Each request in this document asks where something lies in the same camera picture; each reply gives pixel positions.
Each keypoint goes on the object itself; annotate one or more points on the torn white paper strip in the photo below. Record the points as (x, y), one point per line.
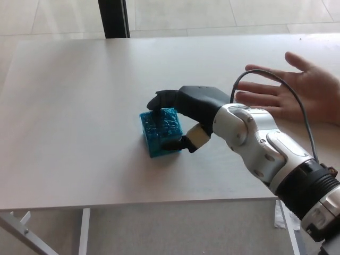
(279, 217)

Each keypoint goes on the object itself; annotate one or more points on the white table leg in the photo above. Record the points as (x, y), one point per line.
(84, 231)
(290, 231)

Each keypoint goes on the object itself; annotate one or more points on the blue foil-wrapped cube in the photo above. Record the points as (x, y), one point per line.
(170, 125)

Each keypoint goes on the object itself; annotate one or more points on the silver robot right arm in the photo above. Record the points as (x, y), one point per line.
(265, 143)

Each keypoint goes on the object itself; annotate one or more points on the black door frame post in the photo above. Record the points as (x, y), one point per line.
(112, 18)

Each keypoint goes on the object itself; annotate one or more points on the person's bare hand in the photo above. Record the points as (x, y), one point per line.
(318, 95)

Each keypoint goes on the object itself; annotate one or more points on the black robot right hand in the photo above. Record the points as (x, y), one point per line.
(199, 102)

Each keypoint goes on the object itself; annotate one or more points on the white diagonal table brace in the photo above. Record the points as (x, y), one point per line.
(26, 236)

